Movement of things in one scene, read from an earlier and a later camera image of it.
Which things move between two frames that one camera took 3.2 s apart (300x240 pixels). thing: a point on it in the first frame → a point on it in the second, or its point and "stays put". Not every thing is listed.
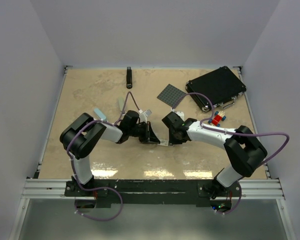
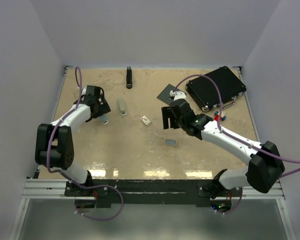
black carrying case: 220,85 stays put
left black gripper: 149,136 → 104,108
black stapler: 129,84 stays put
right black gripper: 174,141 → 167,113
